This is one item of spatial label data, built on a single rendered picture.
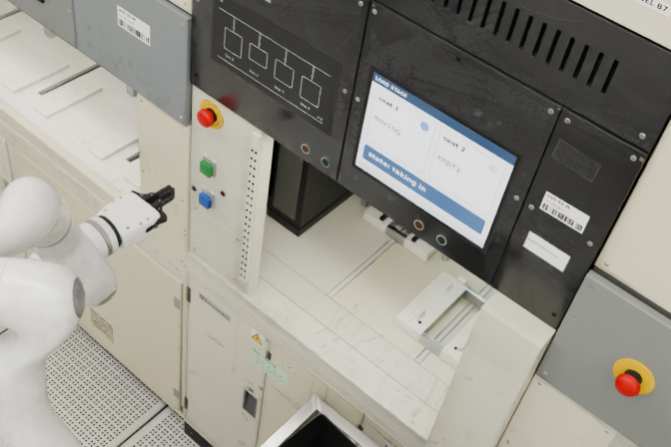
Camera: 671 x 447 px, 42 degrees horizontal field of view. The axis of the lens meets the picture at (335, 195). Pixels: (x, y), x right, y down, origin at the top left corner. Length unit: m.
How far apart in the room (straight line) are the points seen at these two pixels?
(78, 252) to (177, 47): 0.47
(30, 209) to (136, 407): 1.68
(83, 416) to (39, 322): 1.69
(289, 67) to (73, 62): 1.32
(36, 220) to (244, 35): 0.54
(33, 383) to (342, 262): 1.03
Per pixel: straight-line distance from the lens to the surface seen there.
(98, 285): 1.65
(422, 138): 1.45
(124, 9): 1.90
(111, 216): 1.80
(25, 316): 1.28
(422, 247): 2.25
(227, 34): 1.68
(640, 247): 1.35
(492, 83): 1.32
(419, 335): 2.08
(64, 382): 3.03
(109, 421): 2.94
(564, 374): 1.57
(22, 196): 1.36
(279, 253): 2.21
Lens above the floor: 2.53
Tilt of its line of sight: 44 degrees down
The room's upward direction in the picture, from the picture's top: 11 degrees clockwise
